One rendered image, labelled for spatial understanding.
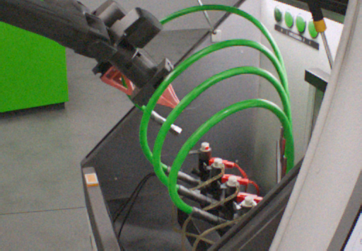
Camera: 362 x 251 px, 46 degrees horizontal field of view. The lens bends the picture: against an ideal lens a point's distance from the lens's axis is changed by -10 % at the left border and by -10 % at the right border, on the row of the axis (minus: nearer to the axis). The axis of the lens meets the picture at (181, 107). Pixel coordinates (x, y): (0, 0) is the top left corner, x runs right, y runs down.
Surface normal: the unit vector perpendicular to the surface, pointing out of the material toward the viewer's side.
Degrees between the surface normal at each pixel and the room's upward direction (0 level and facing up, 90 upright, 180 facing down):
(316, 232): 76
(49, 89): 90
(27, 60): 90
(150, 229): 0
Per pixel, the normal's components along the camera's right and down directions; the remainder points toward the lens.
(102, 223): 0.00, -0.93
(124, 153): 0.29, 0.34
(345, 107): -0.93, -0.12
